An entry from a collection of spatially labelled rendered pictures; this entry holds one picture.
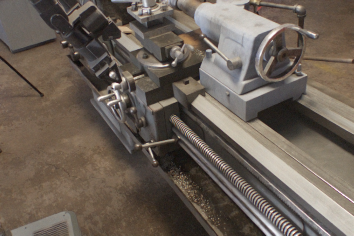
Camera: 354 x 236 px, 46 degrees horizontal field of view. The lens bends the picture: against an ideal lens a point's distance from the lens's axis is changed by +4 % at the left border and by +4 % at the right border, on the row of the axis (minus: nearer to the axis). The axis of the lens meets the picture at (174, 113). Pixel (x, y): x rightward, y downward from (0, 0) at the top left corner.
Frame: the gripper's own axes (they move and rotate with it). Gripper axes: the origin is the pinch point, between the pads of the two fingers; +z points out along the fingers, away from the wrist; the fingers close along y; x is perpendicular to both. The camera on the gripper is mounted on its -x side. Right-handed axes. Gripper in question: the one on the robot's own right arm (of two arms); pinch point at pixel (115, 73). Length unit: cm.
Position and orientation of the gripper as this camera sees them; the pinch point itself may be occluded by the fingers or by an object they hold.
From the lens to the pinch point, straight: 128.8
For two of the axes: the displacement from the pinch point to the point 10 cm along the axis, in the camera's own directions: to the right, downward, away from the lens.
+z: 5.5, 5.6, 6.2
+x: -7.6, 6.5, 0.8
